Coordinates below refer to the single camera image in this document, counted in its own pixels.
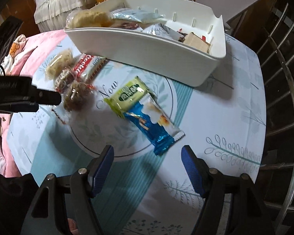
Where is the clear bag puffed rice cake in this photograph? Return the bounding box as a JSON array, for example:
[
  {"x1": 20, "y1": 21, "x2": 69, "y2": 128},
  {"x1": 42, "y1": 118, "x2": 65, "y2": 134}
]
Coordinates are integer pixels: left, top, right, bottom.
[{"x1": 45, "y1": 48, "x2": 75, "y2": 80}]

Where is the light blue white pouch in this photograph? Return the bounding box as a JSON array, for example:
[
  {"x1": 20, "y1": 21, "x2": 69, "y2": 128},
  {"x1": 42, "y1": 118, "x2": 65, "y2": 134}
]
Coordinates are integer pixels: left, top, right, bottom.
[{"x1": 111, "y1": 8, "x2": 165, "y2": 24}]

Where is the lace covered cabinet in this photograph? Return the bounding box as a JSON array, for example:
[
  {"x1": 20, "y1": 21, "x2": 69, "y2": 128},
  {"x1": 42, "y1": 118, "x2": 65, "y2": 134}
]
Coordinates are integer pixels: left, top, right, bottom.
[{"x1": 34, "y1": 0, "x2": 95, "y2": 32}]

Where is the printed blue-white tablecloth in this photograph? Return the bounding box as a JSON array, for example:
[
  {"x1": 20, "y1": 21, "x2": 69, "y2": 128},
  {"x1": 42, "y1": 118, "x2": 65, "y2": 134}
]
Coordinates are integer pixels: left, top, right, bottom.
[{"x1": 7, "y1": 36, "x2": 266, "y2": 234}]

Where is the red cookie package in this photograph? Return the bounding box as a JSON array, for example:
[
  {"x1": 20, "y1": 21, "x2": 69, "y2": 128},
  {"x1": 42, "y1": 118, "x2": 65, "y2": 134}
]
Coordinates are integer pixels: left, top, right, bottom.
[{"x1": 73, "y1": 54, "x2": 108, "y2": 83}]

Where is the cartoon print blanket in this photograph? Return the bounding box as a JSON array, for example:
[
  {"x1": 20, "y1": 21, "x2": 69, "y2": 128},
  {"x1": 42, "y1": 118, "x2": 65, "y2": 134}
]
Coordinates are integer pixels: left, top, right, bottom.
[{"x1": 0, "y1": 34, "x2": 27, "y2": 76}]

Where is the steel window grille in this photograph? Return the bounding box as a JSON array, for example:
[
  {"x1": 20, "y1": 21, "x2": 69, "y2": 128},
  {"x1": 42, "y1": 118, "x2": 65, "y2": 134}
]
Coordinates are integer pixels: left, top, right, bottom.
[{"x1": 254, "y1": 1, "x2": 294, "y2": 234}]

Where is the blue white wafer packet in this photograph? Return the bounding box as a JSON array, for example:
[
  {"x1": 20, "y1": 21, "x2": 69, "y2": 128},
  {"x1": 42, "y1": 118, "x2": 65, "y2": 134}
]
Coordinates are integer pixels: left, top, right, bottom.
[{"x1": 124, "y1": 93, "x2": 185, "y2": 155}]

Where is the dark red snowflake packet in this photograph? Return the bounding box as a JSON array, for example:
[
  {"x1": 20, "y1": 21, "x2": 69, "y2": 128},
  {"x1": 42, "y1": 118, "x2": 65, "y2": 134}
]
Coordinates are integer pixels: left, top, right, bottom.
[{"x1": 110, "y1": 20, "x2": 143, "y2": 32}]

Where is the beige wafer pack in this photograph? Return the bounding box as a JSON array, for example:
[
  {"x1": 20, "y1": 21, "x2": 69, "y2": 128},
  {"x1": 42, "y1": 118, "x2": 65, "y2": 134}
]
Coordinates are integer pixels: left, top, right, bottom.
[{"x1": 183, "y1": 32, "x2": 210, "y2": 53}]

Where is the nut cluster clear pack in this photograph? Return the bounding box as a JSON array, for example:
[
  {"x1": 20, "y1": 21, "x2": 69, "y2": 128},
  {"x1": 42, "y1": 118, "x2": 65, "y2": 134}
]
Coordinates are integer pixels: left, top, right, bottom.
[{"x1": 54, "y1": 68, "x2": 75, "y2": 94}]

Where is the white plastic storage bin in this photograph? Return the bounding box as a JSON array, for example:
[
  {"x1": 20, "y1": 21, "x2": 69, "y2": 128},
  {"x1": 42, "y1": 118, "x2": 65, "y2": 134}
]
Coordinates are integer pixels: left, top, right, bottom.
[{"x1": 64, "y1": 0, "x2": 226, "y2": 87}]

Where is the green mooncake packet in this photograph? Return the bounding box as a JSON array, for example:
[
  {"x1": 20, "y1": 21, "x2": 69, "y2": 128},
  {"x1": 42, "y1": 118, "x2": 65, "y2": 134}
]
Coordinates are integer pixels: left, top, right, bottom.
[{"x1": 104, "y1": 76, "x2": 155, "y2": 118}]

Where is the white red-striped snack bag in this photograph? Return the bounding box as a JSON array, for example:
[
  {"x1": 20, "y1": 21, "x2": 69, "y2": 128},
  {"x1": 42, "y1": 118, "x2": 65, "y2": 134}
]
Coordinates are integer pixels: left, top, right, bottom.
[{"x1": 142, "y1": 23, "x2": 185, "y2": 42}]

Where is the pink quilt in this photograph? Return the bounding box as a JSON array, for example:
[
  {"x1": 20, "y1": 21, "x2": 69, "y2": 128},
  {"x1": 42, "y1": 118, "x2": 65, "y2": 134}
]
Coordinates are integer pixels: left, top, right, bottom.
[{"x1": 0, "y1": 30, "x2": 67, "y2": 178}]

